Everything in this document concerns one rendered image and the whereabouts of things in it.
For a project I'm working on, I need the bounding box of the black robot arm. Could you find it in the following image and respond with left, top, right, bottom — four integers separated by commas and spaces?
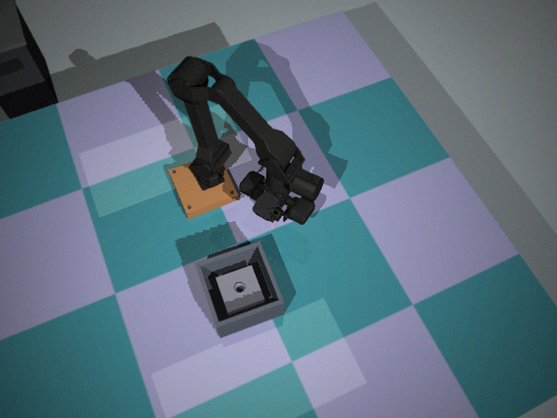
167, 56, 324, 223

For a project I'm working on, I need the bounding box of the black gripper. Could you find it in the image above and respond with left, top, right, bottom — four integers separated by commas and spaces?
239, 171, 315, 225

